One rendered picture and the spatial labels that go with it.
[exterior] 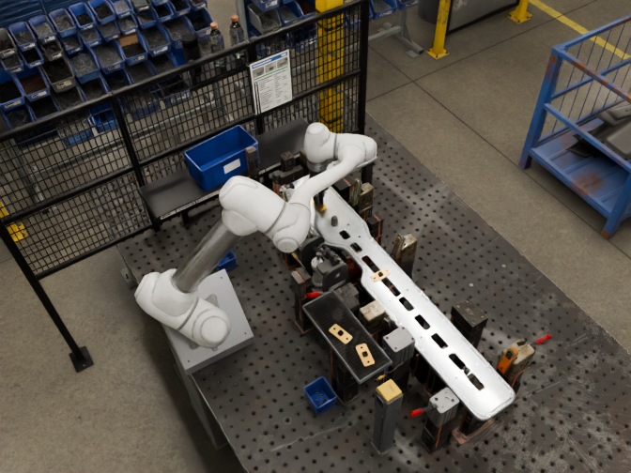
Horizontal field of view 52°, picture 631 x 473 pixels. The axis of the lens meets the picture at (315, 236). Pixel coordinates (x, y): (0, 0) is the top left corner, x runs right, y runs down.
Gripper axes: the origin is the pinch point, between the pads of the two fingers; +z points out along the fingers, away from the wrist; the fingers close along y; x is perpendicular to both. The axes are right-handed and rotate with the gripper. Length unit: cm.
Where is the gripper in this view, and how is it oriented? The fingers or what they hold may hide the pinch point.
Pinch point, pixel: (318, 198)
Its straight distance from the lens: 290.4
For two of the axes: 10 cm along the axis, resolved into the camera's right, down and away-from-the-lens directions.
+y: 8.4, -4.3, 3.3
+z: 0.3, 6.4, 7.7
